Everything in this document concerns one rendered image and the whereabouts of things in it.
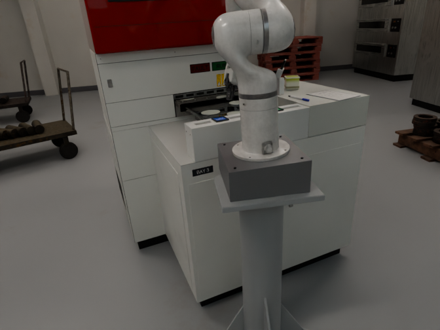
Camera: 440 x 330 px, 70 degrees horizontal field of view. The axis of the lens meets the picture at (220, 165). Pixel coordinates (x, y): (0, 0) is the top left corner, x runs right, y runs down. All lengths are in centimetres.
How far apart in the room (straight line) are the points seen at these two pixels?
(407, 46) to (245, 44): 690
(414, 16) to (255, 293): 696
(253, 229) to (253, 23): 66
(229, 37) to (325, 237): 129
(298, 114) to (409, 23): 636
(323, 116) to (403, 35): 619
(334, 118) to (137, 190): 117
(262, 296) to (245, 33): 94
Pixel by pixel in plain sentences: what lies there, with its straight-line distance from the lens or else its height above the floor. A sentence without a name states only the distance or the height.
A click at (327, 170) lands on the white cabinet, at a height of 62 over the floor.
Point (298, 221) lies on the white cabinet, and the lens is 168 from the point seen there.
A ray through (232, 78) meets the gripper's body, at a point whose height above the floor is 109.
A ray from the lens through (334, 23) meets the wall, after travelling 932.
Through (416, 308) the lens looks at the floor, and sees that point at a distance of 193.
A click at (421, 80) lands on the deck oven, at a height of 40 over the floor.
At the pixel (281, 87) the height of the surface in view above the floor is 100.
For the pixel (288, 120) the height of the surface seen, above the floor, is 92.
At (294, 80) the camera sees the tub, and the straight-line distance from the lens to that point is 180.
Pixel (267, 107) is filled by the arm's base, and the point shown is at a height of 108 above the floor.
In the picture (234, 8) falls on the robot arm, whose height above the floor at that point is 137.
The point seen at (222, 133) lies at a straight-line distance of 126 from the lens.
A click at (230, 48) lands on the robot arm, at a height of 125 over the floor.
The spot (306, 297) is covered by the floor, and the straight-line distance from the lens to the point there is 182.
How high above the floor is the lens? 131
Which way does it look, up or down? 24 degrees down
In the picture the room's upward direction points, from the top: 4 degrees counter-clockwise
